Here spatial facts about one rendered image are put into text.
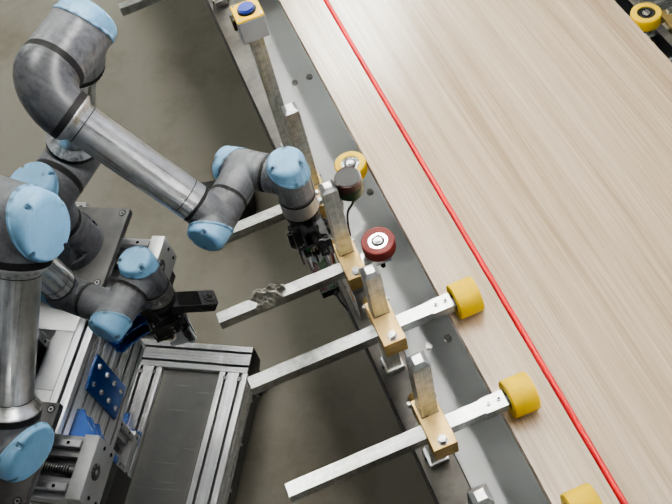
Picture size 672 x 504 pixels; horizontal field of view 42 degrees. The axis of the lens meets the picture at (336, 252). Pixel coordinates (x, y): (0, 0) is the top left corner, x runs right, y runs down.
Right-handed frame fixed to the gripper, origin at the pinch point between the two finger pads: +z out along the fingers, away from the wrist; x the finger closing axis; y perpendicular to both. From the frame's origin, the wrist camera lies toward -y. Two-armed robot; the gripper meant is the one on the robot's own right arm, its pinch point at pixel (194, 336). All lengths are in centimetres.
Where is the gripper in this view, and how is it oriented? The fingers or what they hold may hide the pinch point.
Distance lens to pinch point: 211.4
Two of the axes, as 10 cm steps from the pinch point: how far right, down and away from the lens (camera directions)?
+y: -9.2, 3.8, -0.7
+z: 1.6, 5.6, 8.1
